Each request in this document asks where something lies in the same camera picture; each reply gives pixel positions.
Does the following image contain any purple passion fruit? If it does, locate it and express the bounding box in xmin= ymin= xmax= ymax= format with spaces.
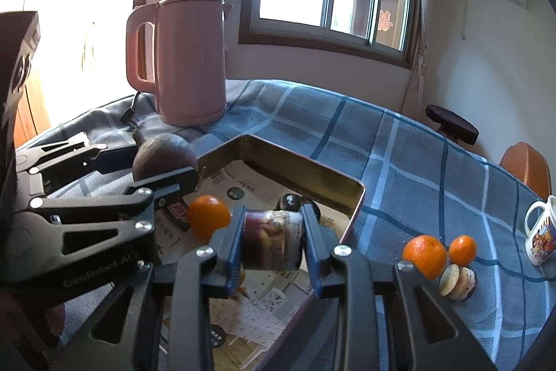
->
xmin=132 ymin=129 xmax=198 ymax=181

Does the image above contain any smooth orange kumquat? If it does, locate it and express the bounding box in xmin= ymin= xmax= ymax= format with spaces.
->
xmin=188 ymin=195 xmax=231 ymax=244

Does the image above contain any cut sugarcane piece large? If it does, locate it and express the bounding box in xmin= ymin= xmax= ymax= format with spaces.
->
xmin=241 ymin=210 xmax=305 ymax=271

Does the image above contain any large orange mandarin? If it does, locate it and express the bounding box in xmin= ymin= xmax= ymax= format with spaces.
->
xmin=401 ymin=234 xmax=447 ymax=281

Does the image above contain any cut sugarcane piece small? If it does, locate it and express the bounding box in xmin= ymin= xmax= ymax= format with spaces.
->
xmin=438 ymin=264 xmax=477 ymax=302

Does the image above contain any small orange mandarin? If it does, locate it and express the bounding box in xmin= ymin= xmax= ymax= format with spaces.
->
xmin=449 ymin=234 xmax=477 ymax=266

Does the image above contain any brown longan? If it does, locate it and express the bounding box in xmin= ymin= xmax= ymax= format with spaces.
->
xmin=232 ymin=267 xmax=250 ymax=298

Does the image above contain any dark chestnut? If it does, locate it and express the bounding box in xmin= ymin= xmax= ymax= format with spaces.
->
xmin=275 ymin=193 xmax=321 ymax=221

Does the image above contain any person's hand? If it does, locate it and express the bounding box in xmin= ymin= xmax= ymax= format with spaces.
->
xmin=44 ymin=303 xmax=65 ymax=337

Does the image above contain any printed paper in tin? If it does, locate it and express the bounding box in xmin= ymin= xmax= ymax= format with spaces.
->
xmin=154 ymin=159 xmax=351 ymax=371

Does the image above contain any pink metal tin box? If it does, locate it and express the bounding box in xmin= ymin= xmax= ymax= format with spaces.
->
xmin=155 ymin=135 xmax=366 ymax=370

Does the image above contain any black kettle power plug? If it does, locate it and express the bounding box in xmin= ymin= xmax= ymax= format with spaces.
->
xmin=120 ymin=91 xmax=141 ymax=128

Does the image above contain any blue plaid tablecloth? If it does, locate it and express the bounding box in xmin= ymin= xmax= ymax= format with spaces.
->
xmin=17 ymin=78 xmax=556 ymax=371

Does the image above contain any pink electric kettle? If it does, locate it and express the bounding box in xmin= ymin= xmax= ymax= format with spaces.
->
xmin=125 ymin=0 xmax=232 ymax=127

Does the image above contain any black round stool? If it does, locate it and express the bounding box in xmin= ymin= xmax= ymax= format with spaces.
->
xmin=425 ymin=105 xmax=479 ymax=145

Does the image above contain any white cartoon mug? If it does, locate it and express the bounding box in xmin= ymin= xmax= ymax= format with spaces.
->
xmin=524 ymin=195 xmax=556 ymax=266

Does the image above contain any brown leather armchair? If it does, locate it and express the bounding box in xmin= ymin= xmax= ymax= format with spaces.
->
xmin=499 ymin=141 xmax=552 ymax=200

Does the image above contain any pink curtain right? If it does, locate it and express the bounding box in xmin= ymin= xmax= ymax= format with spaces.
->
xmin=401 ymin=0 xmax=433 ymax=121

